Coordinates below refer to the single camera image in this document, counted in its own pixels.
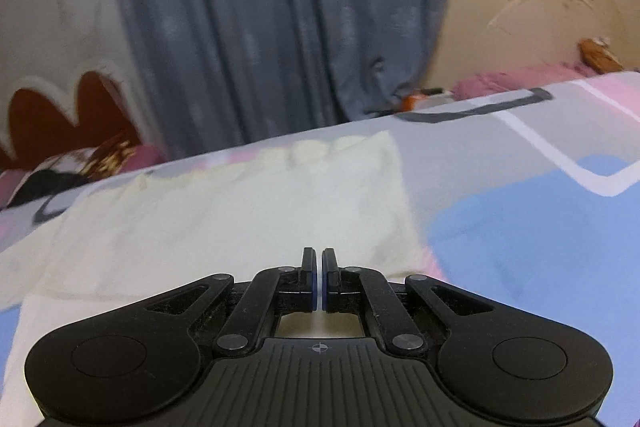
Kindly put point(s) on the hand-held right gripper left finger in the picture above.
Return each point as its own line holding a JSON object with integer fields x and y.
{"x": 312, "y": 289}

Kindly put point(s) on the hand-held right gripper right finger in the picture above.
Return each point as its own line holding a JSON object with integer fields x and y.
{"x": 325, "y": 289}

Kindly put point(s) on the cream small cloth garment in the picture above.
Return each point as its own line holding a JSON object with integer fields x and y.
{"x": 240, "y": 212}

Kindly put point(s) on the pastel patterned bed sheet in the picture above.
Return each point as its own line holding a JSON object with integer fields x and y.
{"x": 525, "y": 217}

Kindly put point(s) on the orange and white item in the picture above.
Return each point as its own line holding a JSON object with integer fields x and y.
{"x": 425, "y": 99}

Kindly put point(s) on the floral printed pillow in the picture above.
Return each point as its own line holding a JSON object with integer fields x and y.
{"x": 75, "y": 172}

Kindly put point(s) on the blue-grey curtain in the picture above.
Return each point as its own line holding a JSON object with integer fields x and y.
{"x": 270, "y": 22}

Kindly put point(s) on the pink blanket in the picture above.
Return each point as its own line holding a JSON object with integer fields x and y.
{"x": 520, "y": 81}

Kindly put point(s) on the red and white headboard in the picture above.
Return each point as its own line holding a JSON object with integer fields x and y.
{"x": 65, "y": 112}

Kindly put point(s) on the cream arched headboard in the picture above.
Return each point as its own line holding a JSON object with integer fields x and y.
{"x": 530, "y": 17}

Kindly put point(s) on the brown stuffed toy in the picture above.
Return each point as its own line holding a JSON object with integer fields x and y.
{"x": 598, "y": 53}

